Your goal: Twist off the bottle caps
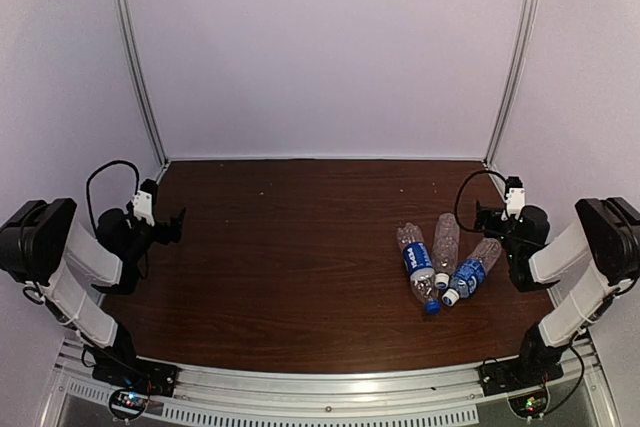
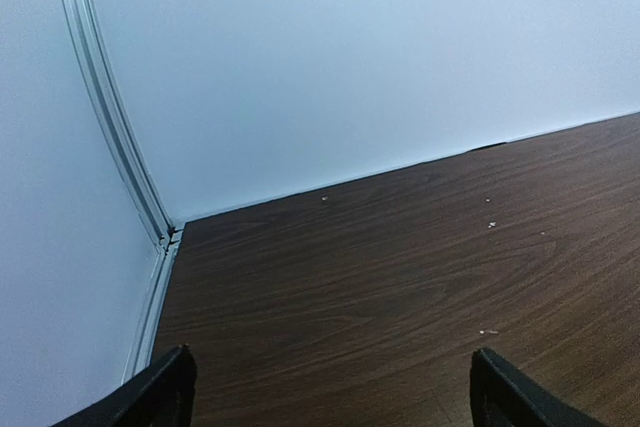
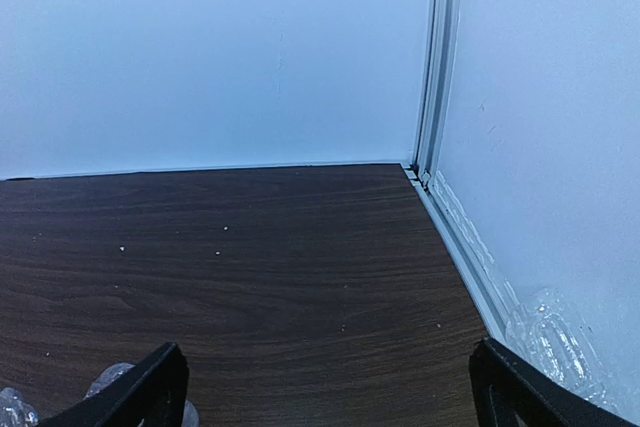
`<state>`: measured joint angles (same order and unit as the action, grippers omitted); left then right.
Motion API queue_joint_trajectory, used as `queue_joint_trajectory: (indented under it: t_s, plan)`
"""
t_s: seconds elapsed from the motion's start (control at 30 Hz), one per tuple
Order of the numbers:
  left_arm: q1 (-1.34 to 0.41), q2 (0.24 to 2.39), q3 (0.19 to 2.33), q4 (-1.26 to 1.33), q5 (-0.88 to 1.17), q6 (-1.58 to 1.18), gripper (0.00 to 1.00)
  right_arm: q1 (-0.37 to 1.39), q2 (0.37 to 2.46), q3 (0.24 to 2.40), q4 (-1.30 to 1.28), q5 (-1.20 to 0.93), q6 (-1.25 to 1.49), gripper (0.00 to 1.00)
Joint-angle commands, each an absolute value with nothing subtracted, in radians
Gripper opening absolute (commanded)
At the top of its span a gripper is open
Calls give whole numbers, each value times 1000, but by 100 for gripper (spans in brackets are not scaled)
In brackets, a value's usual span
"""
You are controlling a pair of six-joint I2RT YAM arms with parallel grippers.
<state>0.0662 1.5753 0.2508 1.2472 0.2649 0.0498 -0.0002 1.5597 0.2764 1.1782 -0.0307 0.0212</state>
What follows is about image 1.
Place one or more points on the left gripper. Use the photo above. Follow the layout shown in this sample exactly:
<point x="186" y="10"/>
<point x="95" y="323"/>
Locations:
<point x="163" y="230"/>

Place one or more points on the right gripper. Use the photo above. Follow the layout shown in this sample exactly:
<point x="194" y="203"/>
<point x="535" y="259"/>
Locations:
<point x="493" y="219"/>

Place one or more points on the clear unlabeled plastic bottle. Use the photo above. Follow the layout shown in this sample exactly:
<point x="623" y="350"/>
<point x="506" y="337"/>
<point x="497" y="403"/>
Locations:
<point x="445" y="248"/>

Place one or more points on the Pepsi label plastic bottle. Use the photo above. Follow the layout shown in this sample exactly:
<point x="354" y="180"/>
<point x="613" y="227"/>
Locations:
<point x="417" y="262"/>

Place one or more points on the white bottle cap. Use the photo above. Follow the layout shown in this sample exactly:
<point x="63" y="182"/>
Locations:
<point x="441" y="281"/>

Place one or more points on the blue bottle cap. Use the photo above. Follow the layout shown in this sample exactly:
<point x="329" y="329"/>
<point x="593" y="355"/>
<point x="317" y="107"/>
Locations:
<point x="432" y="307"/>

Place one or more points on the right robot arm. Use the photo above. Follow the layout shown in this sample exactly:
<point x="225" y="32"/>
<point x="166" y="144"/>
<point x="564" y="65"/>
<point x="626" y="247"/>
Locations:
<point x="598" y="252"/>

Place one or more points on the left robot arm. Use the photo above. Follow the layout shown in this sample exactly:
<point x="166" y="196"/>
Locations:
<point x="43" y="246"/>

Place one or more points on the blue label water bottle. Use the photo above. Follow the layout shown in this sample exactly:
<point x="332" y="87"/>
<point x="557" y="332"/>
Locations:
<point x="472" y="272"/>

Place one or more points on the left circuit board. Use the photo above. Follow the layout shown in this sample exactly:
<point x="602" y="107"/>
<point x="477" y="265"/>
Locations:
<point x="126" y="405"/>

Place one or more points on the circuit board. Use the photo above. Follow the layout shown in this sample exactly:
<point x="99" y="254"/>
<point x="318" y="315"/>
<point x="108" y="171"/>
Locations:
<point x="126" y="405"/>
<point x="530" y="405"/>

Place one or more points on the right circuit board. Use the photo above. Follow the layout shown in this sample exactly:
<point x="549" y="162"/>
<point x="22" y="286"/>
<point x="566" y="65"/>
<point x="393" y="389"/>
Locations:
<point x="530" y="405"/>

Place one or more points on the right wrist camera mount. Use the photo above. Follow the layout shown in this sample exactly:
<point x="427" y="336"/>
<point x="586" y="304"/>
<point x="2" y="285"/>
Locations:
<point x="514" y="198"/>

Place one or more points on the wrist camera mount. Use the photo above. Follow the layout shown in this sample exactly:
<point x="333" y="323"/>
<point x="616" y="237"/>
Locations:
<point x="143" y="202"/>
<point x="514" y="198"/>

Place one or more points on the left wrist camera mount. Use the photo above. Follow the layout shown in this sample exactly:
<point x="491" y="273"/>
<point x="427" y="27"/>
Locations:
<point x="143" y="202"/>

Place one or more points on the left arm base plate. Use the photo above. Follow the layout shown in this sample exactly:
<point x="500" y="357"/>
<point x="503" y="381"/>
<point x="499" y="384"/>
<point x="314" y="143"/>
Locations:
<point x="145" y="377"/>

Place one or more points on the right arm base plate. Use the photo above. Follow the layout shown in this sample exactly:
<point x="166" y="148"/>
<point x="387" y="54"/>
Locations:
<point x="498" y="377"/>

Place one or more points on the front aluminium rail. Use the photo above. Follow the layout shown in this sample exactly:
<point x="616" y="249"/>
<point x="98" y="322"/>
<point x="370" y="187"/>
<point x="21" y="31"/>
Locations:
<point x="449" y="396"/>

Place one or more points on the right aluminium frame post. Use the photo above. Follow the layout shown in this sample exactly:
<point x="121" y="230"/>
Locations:
<point x="526" y="23"/>

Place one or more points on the aluminium frame post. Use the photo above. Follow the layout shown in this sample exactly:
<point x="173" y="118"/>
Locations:
<point x="134" y="65"/>
<point x="526" y="23"/>

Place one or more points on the left aluminium frame post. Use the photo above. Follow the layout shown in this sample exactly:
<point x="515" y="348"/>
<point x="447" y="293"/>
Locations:
<point x="134" y="65"/>

